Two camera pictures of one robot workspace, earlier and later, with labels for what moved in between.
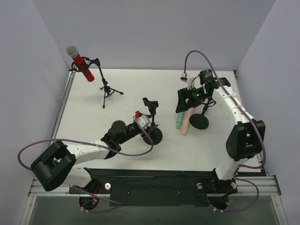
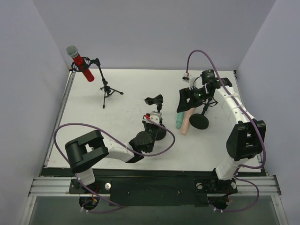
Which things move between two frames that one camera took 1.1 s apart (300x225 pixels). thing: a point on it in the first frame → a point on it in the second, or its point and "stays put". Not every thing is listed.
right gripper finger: x=182 y=106 stays put
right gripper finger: x=183 y=94 stays put
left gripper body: x=145 y=131 → x=152 y=125
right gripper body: x=187 y=99 stays put
